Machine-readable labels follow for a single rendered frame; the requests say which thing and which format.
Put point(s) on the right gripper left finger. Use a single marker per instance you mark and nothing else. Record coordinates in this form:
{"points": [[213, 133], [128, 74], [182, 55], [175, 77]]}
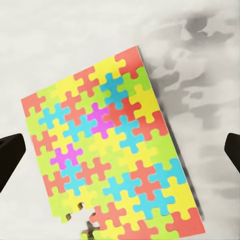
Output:
{"points": [[12, 149]]}

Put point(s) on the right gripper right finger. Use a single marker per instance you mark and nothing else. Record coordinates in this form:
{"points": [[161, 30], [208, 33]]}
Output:
{"points": [[232, 148]]}

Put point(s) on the desk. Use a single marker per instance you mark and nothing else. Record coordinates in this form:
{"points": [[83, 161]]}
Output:
{"points": [[191, 53]]}

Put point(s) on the jigsaw puzzle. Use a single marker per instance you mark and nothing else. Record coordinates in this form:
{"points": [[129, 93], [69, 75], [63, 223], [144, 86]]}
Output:
{"points": [[100, 138]]}

